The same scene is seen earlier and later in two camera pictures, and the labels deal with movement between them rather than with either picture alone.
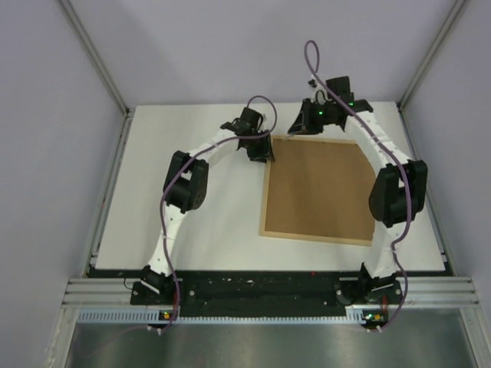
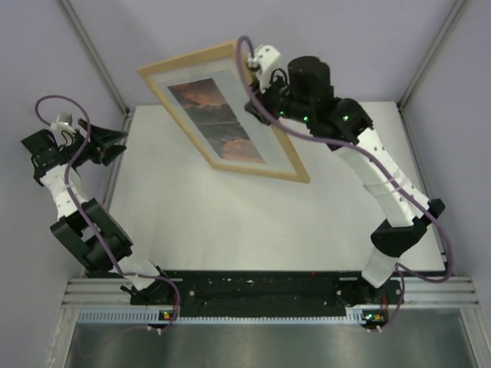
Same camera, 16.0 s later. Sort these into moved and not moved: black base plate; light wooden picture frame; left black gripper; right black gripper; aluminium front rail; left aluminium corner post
Moved: light wooden picture frame; left black gripper; right black gripper
Not moved: aluminium front rail; black base plate; left aluminium corner post
